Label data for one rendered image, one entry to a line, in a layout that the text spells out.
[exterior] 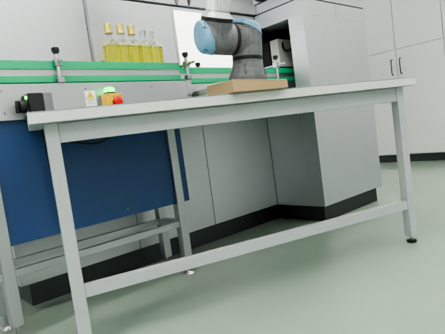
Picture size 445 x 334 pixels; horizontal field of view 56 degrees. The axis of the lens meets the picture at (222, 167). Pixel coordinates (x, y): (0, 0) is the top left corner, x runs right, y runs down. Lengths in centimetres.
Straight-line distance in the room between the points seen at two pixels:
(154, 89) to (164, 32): 53
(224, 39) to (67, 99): 62
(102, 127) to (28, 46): 72
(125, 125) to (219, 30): 47
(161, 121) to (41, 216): 56
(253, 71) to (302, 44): 103
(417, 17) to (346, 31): 238
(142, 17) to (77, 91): 71
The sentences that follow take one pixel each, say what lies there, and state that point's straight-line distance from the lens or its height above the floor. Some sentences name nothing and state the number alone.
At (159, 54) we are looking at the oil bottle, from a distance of 208.
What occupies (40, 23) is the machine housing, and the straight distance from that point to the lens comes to 206.
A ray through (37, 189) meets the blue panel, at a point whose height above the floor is 51.
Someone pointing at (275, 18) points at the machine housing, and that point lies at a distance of 274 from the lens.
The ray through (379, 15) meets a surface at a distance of 548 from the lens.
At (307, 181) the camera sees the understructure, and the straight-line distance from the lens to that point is 262.
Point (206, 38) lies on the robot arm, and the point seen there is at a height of 95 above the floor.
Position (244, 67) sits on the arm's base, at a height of 84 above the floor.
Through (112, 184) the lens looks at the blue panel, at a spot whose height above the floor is 47.
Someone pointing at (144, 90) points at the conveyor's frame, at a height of 84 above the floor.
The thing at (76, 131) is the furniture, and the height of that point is 68.
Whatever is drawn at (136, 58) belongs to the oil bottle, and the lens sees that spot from 200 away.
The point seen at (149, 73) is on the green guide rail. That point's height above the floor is 91.
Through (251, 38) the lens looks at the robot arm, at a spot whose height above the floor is 95.
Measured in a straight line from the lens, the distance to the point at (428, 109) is 518.
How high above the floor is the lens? 61
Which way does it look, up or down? 4 degrees down
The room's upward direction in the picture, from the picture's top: 8 degrees counter-clockwise
